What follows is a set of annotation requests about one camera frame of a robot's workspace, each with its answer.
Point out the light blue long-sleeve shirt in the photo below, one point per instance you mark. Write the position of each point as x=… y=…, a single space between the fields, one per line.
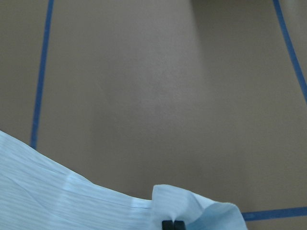
x=37 y=193

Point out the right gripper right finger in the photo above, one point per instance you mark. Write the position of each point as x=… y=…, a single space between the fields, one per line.
x=179 y=225

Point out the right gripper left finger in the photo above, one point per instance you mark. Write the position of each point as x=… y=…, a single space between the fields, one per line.
x=167 y=225

